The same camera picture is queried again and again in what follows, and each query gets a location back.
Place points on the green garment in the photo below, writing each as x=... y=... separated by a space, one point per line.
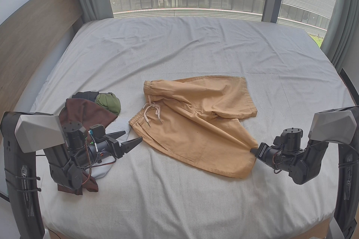
x=109 y=103

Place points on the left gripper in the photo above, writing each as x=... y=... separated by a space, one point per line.
x=108 y=148

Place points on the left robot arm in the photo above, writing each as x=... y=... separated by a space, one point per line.
x=36 y=131

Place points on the brown garment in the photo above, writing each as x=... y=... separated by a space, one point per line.
x=84 y=111

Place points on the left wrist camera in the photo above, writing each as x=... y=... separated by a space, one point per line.
x=97 y=131

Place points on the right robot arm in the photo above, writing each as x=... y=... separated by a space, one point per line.
x=331 y=125

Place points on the pale grey garment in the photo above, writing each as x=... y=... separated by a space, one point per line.
x=120 y=127

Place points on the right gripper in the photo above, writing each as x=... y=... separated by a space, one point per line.
x=266 y=153

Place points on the black garment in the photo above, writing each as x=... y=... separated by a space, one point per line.
x=82 y=95

